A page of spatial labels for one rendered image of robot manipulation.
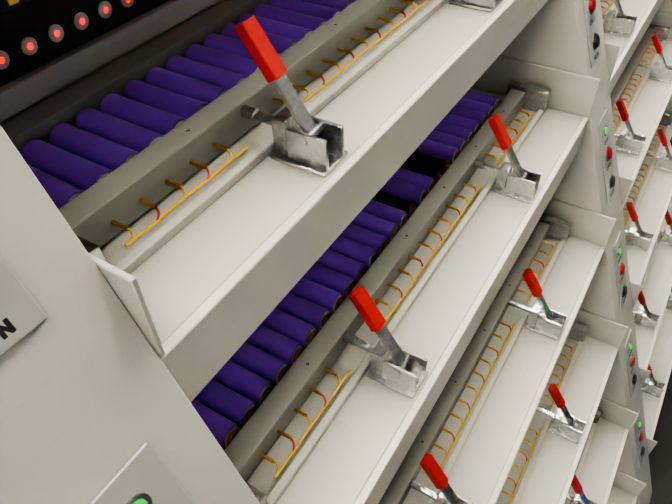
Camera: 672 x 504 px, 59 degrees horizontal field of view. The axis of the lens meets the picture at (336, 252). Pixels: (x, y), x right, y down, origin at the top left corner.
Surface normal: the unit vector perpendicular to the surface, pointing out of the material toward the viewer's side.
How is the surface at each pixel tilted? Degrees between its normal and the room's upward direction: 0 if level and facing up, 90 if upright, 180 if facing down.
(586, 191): 90
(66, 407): 90
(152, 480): 90
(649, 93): 21
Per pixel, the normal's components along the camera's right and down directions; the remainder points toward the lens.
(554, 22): -0.53, 0.60
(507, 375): -0.03, -0.71
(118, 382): 0.78, 0.07
